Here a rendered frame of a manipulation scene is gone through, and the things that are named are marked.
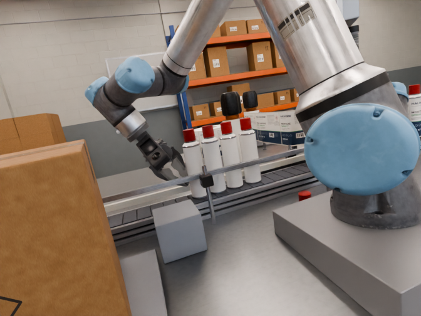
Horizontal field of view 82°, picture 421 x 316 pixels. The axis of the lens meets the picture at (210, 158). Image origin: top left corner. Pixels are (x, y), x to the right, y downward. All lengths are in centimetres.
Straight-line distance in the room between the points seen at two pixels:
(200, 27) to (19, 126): 349
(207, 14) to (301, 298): 56
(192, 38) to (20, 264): 51
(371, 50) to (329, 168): 764
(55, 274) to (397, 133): 38
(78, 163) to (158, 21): 523
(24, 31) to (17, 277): 539
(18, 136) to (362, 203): 381
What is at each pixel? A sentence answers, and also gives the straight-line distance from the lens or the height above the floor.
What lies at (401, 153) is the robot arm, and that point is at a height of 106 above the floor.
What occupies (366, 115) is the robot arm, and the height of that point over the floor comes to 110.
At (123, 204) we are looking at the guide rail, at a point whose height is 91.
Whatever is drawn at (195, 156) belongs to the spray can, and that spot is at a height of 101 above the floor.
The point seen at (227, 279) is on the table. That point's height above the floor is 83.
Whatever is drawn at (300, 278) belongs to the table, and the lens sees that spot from 49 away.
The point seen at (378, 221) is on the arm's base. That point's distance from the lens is 50.
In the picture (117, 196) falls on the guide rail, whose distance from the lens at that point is 67.
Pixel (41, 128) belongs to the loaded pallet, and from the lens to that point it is 388.
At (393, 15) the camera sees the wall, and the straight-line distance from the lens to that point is 860.
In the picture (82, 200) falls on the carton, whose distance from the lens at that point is 29.
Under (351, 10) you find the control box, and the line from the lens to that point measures 77.
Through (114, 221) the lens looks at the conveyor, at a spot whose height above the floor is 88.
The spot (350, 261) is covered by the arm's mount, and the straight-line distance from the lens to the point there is 43.
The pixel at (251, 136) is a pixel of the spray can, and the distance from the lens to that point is 74.
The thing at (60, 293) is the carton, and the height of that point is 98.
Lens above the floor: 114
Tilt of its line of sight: 12 degrees down
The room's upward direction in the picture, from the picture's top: 10 degrees counter-clockwise
